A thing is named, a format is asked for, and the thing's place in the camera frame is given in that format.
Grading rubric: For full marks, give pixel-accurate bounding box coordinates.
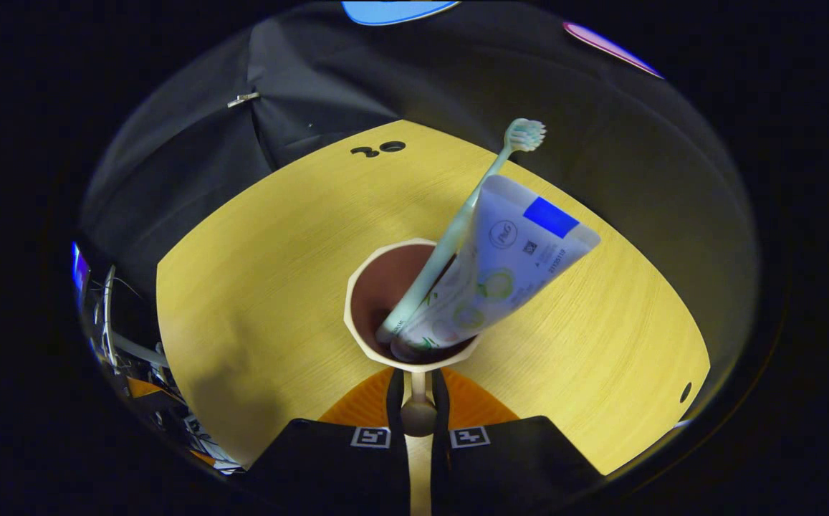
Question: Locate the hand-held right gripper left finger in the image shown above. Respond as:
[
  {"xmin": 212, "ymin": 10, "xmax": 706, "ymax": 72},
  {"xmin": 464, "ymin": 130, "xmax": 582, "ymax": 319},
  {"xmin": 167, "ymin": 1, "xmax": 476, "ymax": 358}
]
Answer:
[{"xmin": 242, "ymin": 368, "xmax": 412, "ymax": 516}]

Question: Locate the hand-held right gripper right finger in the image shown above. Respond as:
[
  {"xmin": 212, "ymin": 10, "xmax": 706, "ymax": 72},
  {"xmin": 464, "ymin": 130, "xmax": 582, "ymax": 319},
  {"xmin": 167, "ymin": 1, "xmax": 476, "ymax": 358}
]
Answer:
[{"xmin": 430, "ymin": 368, "xmax": 605, "ymax": 516}]

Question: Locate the white cable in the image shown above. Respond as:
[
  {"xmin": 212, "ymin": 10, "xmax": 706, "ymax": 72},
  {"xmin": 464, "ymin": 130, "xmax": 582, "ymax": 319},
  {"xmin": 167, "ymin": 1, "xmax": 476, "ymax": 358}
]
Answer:
[{"xmin": 102, "ymin": 265, "xmax": 169, "ymax": 368}]

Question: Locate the beige cup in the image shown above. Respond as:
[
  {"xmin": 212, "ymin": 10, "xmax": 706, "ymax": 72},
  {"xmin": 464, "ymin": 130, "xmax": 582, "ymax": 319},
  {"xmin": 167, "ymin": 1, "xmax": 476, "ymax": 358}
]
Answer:
[{"xmin": 343, "ymin": 238, "xmax": 483, "ymax": 438}]

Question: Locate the white toothpaste tube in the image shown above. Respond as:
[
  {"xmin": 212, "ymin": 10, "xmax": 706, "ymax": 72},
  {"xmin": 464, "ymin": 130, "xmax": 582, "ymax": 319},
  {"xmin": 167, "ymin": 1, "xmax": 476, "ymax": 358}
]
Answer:
[{"xmin": 389, "ymin": 174, "xmax": 601, "ymax": 355}]

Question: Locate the pale green toothbrush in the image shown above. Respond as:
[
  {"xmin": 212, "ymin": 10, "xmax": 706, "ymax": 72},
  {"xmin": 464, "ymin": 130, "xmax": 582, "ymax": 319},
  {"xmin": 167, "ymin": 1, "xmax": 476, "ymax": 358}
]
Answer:
[{"xmin": 375, "ymin": 118, "xmax": 547, "ymax": 345}]

